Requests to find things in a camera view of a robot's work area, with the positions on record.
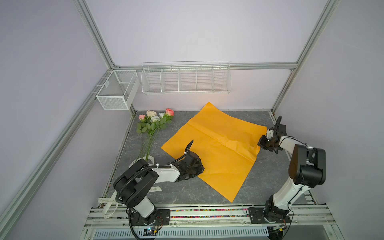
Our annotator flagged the white fake rose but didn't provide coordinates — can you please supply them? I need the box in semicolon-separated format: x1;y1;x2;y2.
137;111;166;162

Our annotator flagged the white mesh box basket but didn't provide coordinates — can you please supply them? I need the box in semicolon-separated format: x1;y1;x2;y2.
96;70;140;111

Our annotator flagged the dark pink fake rose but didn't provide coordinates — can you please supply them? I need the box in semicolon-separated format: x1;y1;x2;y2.
145;109;175;161

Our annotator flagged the white printed ribbon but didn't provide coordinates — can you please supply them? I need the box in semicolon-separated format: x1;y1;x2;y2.
98;155;161;219

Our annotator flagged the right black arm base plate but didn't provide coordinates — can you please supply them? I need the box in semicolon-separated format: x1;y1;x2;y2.
247;207;291;224

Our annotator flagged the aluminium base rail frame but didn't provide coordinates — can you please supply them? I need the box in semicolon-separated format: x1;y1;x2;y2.
80;205;344;240

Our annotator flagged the white wire shelf basket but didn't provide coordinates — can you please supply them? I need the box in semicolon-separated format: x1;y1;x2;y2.
141;61;232;94

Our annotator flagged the white slotted cable duct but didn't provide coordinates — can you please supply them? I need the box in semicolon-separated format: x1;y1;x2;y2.
91;226;270;240

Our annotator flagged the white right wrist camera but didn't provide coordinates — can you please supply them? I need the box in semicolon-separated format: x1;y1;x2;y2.
266;129;274;139

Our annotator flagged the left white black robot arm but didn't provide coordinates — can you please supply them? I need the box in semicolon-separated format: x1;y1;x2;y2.
113;141;205;240

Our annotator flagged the orange wrapping paper sheet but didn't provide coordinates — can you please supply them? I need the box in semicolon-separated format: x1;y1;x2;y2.
161;103;267;202

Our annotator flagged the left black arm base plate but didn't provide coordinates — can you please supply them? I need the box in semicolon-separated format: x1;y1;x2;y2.
129;209;171;226

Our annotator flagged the cream fake rose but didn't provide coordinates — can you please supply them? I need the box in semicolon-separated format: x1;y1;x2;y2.
137;111;158;162

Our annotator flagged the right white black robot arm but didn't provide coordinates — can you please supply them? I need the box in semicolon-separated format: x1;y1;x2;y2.
258;116;326;223

